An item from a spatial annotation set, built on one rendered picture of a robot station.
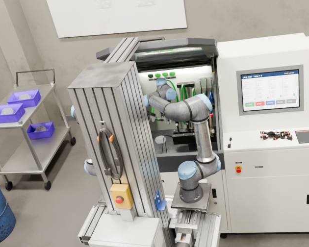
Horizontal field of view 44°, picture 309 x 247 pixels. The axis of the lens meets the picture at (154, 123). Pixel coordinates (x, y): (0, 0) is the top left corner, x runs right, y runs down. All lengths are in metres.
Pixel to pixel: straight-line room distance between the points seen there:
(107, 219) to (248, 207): 1.45
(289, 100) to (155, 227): 1.48
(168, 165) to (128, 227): 1.01
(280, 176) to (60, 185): 2.52
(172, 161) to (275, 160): 0.76
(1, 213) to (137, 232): 2.27
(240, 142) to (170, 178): 0.62
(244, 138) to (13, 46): 3.24
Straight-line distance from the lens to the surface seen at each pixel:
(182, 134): 3.10
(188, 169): 2.31
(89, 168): 2.57
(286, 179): 3.11
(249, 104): 2.99
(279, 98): 3.00
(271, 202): 3.26
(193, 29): 4.50
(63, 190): 4.48
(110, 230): 2.13
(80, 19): 4.87
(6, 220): 4.22
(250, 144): 2.93
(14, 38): 5.11
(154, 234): 2.05
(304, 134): 3.03
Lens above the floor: 2.75
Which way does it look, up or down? 32 degrees down
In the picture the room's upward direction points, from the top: 12 degrees counter-clockwise
